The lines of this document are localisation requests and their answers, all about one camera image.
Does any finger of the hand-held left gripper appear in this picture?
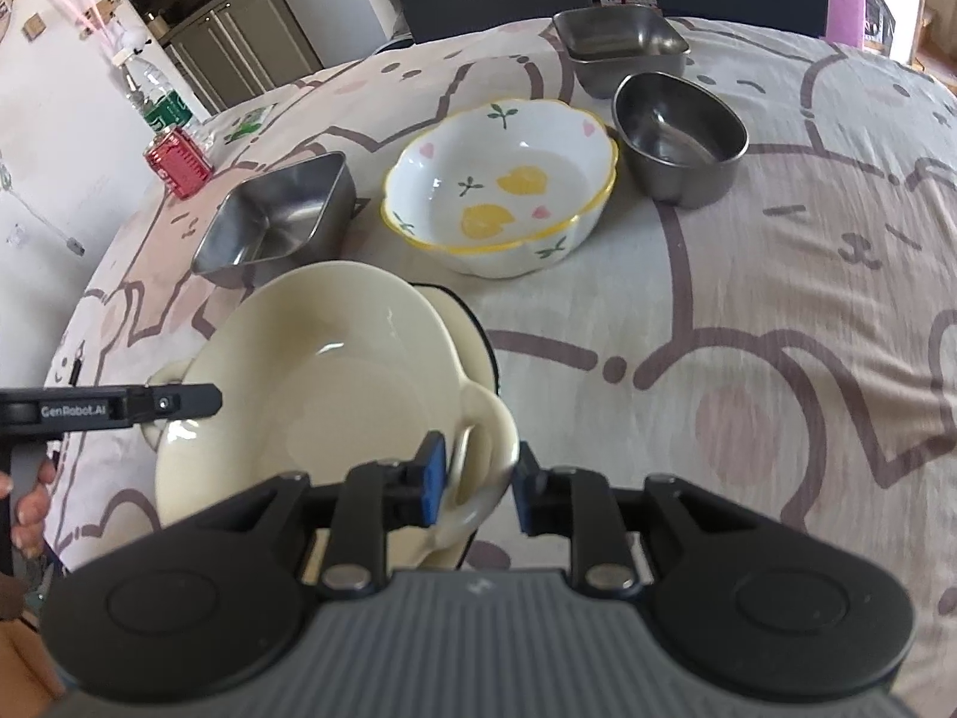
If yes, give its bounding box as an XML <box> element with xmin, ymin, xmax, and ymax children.
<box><xmin>123</xmin><ymin>382</ymin><xmax>224</xmax><ymax>429</ymax></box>

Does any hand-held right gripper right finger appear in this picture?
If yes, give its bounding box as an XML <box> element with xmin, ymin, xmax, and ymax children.
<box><xmin>513</xmin><ymin>441</ymin><xmax>780</xmax><ymax>594</ymax></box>

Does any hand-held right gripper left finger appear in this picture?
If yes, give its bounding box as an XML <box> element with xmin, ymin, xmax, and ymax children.
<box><xmin>172</xmin><ymin>430</ymin><xmax>450</xmax><ymax>594</ymax></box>

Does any cream bowl with handles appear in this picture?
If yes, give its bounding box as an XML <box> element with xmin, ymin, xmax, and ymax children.
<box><xmin>145</xmin><ymin>260</ymin><xmax>522</xmax><ymax>573</ymax></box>

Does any white plate dark rim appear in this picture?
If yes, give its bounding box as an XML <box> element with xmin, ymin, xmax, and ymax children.
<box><xmin>411</xmin><ymin>282</ymin><xmax>501</xmax><ymax>399</ymax></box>

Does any steel square container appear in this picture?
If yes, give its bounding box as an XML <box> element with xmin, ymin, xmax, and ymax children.
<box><xmin>572</xmin><ymin>45</ymin><xmax>691</xmax><ymax>101</ymax></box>
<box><xmin>190</xmin><ymin>151</ymin><xmax>356</xmax><ymax>291</ymax></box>
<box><xmin>551</xmin><ymin>4</ymin><xmax>693</xmax><ymax>62</ymax></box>

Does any white floral bowl yellow rim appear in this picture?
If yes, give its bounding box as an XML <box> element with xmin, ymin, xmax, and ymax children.
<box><xmin>380</xmin><ymin>99</ymin><xmax>621</xmax><ymax>280</ymax></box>

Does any person's left forearm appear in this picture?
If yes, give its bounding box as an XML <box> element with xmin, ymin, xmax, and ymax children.
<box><xmin>0</xmin><ymin>549</ymin><xmax>65</xmax><ymax>700</ymax></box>

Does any person's left hand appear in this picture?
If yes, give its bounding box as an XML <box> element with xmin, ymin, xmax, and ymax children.
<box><xmin>10</xmin><ymin>461</ymin><xmax>59</xmax><ymax>552</ymax></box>

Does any red drink can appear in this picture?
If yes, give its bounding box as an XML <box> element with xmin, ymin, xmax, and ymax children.
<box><xmin>144</xmin><ymin>127</ymin><xmax>212</xmax><ymax>202</ymax></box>

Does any printed pink grey tablecloth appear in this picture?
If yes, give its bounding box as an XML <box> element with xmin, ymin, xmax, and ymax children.
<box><xmin>45</xmin><ymin>0</ymin><xmax>957</xmax><ymax>718</ymax></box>

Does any small green packet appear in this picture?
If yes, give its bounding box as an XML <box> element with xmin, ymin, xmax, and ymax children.
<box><xmin>224</xmin><ymin>106</ymin><xmax>271</xmax><ymax>140</ymax></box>

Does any clear water bottle green label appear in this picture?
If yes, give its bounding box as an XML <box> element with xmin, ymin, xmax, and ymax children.
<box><xmin>120</xmin><ymin>52</ymin><xmax>208</xmax><ymax>148</ymax></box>

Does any grey kitchen base cabinet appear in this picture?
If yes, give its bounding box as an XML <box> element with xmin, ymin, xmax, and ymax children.
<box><xmin>160</xmin><ymin>0</ymin><xmax>323</xmax><ymax>114</ymax></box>

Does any round steel bowl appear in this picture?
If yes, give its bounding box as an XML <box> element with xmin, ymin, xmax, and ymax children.
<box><xmin>611</xmin><ymin>72</ymin><xmax>750</xmax><ymax>209</ymax></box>

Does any wooden staircase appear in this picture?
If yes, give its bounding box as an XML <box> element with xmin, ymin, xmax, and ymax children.
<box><xmin>863</xmin><ymin>0</ymin><xmax>932</xmax><ymax>65</ymax></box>

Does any white cable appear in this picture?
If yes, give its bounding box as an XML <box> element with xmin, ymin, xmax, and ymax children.
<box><xmin>0</xmin><ymin>153</ymin><xmax>88</xmax><ymax>256</ymax></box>

